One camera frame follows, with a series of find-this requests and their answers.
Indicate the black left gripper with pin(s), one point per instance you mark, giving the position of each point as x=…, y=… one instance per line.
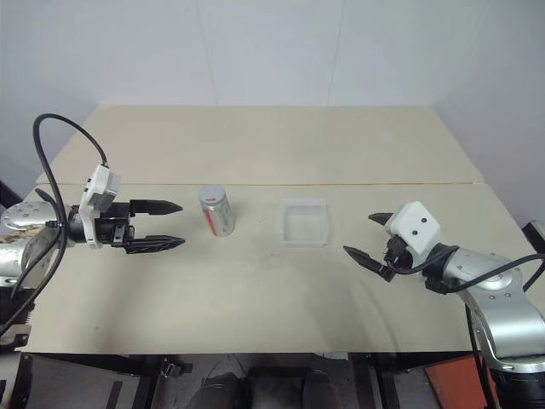
x=111, y=226

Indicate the dark grey board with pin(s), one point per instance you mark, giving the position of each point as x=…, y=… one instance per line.
x=72, y=383

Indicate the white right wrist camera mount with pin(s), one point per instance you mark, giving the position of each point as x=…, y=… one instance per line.
x=415, y=226

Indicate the silver cylindrical can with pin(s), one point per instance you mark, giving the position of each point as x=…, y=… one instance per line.
x=221, y=219

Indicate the black angular object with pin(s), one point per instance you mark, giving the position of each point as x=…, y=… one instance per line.
x=535, y=236

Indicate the black slanted bar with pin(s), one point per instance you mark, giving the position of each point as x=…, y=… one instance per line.
x=9, y=196

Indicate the orange red panel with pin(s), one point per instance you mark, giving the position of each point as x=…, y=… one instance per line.
x=455, y=383

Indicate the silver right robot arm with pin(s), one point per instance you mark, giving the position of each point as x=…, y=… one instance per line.
x=502, y=307

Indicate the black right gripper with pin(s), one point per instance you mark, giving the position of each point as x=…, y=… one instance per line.
x=399, y=255

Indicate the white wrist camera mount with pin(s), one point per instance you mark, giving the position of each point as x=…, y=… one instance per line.
x=415, y=226
x=102, y=183

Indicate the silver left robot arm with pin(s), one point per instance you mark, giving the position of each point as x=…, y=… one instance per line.
x=25, y=251

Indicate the dark rounded shape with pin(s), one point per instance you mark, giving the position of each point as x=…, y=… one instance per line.
x=223, y=392

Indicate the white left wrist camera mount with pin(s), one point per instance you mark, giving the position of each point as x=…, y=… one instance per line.
x=102, y=183

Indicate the clear plastic tray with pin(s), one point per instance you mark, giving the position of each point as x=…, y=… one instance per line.
x=304, y=223

